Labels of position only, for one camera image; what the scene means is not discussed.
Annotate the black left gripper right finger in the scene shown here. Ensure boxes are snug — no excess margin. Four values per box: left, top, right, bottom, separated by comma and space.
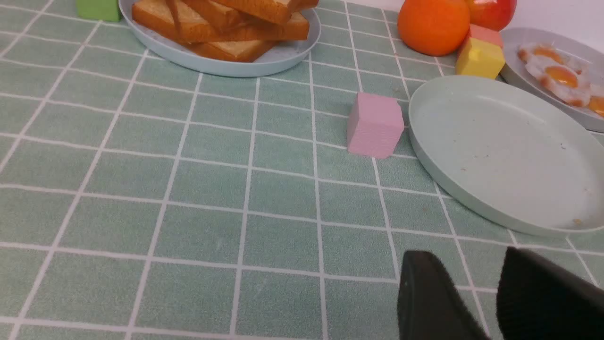
496, 246, 604, 340

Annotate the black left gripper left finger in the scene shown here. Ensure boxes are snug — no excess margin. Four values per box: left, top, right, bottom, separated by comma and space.
397, 250, 489, 340

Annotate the toast slice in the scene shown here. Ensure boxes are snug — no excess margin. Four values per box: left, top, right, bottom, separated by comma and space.
132, 0, 310, 44
167, 0, 256, 33
182, 41, 281, 63
211, 0, 319, 25

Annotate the pale green empty plate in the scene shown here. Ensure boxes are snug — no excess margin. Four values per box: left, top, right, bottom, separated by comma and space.
408, 76, 604, 235

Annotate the pink foam cube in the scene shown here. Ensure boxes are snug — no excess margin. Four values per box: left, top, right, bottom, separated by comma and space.
346, 92, 405, 159

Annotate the grey plate with eggs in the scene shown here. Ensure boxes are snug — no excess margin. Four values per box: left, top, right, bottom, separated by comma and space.
501, 26, 604, 133

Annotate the yellow foam cube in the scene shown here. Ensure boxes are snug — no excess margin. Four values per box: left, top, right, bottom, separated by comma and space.
455, 37, 505, 79

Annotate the salmon foam cube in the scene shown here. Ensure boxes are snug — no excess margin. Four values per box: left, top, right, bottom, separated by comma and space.
467, 24, 504, 49

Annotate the orange fruit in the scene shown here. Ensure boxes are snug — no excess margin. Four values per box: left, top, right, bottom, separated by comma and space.
397, 0, 470, 56

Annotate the red apple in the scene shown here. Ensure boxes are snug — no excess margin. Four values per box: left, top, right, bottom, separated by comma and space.
466, 0, 518, 32

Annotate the light blue bread plate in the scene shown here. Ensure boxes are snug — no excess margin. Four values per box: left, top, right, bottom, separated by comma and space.
118, 0, 321, 78

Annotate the green grid tablecloth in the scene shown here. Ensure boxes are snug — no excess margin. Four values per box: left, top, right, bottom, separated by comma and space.
0, 0, 603, 340

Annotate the toast slice in stack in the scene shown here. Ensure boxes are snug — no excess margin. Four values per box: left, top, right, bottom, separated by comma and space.
132, 0, 310, 44

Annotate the green foam cube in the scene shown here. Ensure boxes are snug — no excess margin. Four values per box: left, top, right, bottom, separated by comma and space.
75, 0, 121, 22

